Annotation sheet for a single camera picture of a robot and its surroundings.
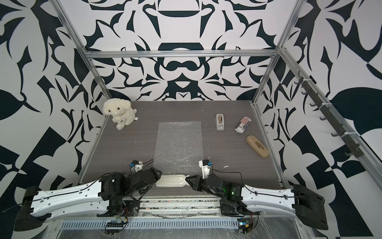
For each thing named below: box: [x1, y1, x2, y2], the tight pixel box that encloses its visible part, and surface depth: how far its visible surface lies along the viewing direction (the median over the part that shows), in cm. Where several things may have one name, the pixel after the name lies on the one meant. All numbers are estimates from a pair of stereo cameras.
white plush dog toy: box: [102, 98, 139, 131], surface depth 96 cm
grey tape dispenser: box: [215, 113, 225, 131], surface depth 107 cm
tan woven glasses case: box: [245, 134, 270, 158], surface depth 96 cm
